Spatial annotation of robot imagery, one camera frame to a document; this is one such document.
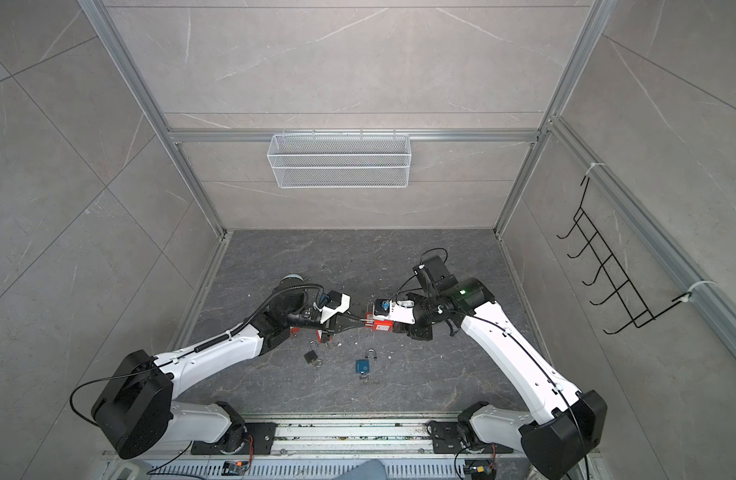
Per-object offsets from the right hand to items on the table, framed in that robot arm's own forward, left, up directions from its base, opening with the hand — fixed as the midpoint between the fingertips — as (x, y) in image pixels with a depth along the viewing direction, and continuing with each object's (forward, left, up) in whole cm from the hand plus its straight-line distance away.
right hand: (399, 316), depth 74 cm
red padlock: (+3, +24, -18) cm, 30 cm away
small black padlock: (-2, +26, -19) cm, 32 cm away
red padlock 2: (-4, +4, +3) cm, 6 cm away
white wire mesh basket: (+54, +17, +11) cm, 58 cm away
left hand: (-1, +9, +2) cm, 9 cm away
